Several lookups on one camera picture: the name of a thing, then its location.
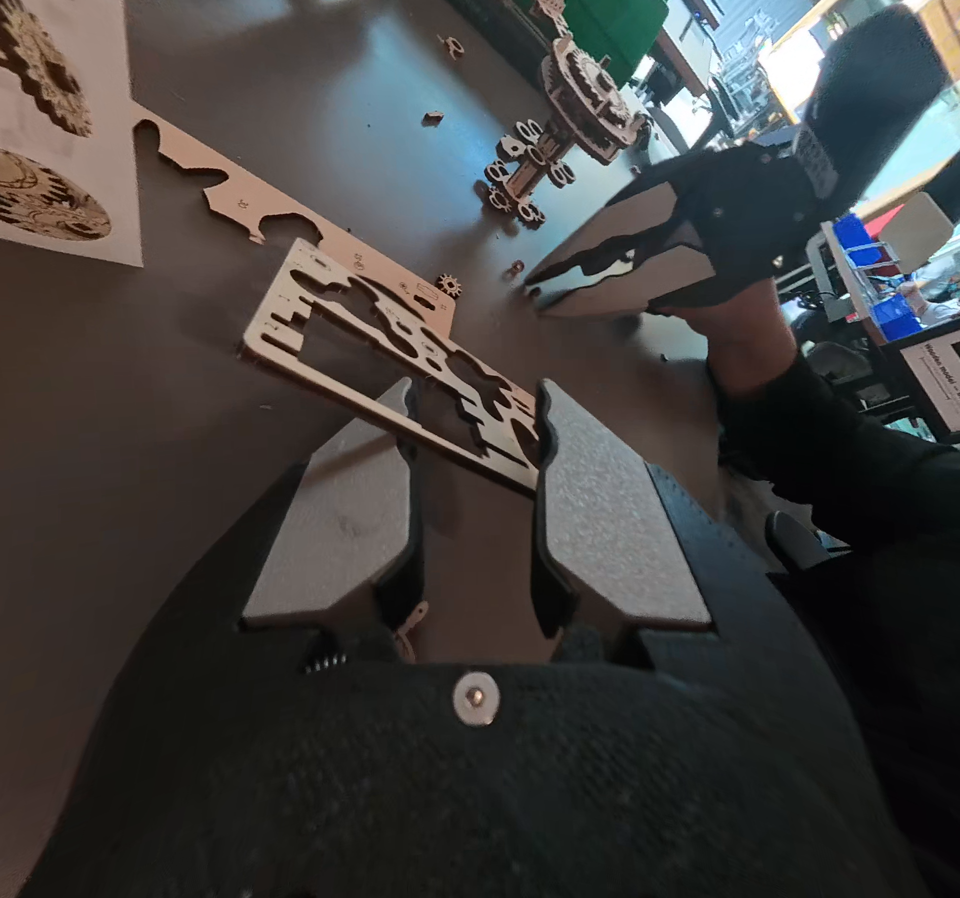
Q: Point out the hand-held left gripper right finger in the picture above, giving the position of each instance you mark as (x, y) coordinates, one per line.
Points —
(615, 530)

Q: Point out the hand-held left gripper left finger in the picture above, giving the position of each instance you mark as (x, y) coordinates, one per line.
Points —
(330, 530)

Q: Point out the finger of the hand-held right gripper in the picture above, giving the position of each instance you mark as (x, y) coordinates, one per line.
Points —
(645, 283)
(615, 226)

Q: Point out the wooden gear model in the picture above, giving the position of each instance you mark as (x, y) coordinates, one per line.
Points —
(585, 95)

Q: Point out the wooden sheet with cutouts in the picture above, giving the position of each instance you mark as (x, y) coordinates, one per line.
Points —
(277, 328)

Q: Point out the assembly booklet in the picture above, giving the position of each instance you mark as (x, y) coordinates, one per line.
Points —
(52, 125)

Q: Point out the person's right hand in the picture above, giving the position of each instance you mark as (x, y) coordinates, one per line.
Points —
(750, 335)

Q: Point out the tiny wooden cog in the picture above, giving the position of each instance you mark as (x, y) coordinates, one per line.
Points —
(448, 285)

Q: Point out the framed marker sign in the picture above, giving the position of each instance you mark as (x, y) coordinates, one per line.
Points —
(937, 380)

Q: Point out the curved wooden frame offcut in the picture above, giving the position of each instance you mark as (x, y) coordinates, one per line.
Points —
(247, 196)

